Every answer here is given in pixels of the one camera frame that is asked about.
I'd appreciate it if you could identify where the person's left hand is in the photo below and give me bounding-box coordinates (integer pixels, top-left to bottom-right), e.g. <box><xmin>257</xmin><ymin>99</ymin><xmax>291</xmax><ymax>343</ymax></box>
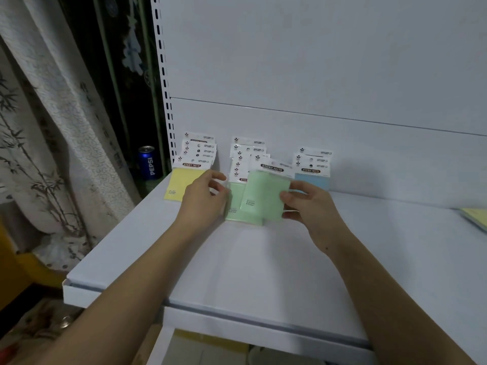
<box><xmin>176</xmin><ymin>170</ymin><xmax>231</xmax><ymax>234</ymax></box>

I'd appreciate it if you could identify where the row of green sticky notes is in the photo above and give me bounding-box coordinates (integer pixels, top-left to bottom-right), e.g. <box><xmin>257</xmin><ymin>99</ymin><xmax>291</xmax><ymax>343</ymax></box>
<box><xmin>228</xmin><ymin>135</ymin><xmax>271</xmax><ymax>187</ymax></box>

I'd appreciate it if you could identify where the white metal shelf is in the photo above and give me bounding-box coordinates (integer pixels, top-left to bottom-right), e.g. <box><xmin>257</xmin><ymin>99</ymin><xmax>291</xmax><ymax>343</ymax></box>
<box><xmin>62</xmin><ymin>0</ymin><xmax>487</xmax><ymax>365</ymax></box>

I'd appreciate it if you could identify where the person's right forearm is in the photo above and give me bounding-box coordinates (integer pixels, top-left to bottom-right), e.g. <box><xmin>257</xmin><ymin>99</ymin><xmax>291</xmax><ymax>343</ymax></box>
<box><xmin>323</xmin><ymin>233</ymin><xmax>478</xmax><ymax>365</ymax></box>

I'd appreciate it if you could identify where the person's left forearm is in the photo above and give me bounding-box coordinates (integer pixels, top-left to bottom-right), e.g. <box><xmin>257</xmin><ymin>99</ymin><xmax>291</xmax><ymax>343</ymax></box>
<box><xmin>36</xmin><ymin>218</ymin><xmax>208</xmax><ymax>365</ymax></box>

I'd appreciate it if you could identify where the blue drink can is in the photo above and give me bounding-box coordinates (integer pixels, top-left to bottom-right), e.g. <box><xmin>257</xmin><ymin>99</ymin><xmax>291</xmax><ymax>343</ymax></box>
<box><xmin>137</xmin><ymin>145</ymin><xmax>157</xmax><ymax>181</ymax></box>

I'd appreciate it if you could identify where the beige flat box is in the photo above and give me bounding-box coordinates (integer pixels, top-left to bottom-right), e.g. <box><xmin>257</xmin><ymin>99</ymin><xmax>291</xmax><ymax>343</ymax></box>
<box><xmin>167</xmin><ymin>330</ymin><xmax>252</xmax><ymax>365</ymax></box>

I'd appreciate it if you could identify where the white patterned curtain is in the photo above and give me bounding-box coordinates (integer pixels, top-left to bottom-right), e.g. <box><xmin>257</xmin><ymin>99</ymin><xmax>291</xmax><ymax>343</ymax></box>
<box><xmin>0</xmin><ymin>0</ymin><xmax>140</xmax><ymax>270</ymax></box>

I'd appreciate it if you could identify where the white flower window decal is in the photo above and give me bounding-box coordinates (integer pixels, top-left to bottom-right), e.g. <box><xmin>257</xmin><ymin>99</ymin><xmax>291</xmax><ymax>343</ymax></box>
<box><xmin>121</xmin><ymin>15</ymin><xmax>144</xmax><ymax>75</ymax></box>

